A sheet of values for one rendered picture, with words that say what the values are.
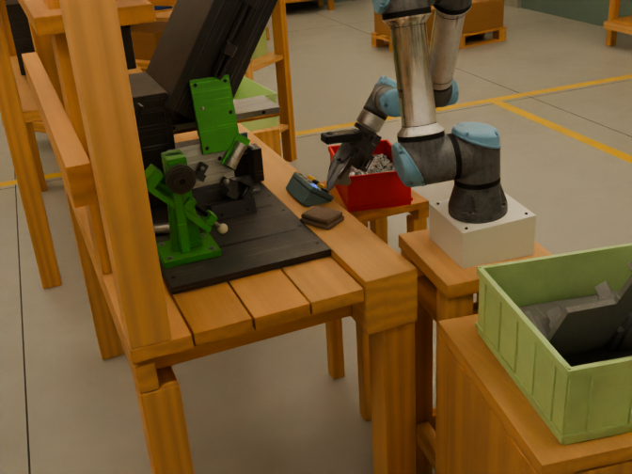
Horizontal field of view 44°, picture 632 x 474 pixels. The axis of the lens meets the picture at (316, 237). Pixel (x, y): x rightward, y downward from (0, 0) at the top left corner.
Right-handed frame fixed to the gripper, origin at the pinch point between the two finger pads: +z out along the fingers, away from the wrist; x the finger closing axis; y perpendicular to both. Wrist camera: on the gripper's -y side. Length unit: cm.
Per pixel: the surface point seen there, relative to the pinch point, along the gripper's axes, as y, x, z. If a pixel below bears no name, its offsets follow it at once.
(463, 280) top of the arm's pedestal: 15, -54, 1
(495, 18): 376, 504, -177
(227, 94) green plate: -35.0, 14.4, -9.3
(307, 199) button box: -5.1, -2.3, 6.2
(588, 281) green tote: 31, -73, -14
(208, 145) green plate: -34.4, 11.0, 5.7
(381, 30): 292, 557, -110
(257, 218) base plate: -16.6, -2.7, 16.9
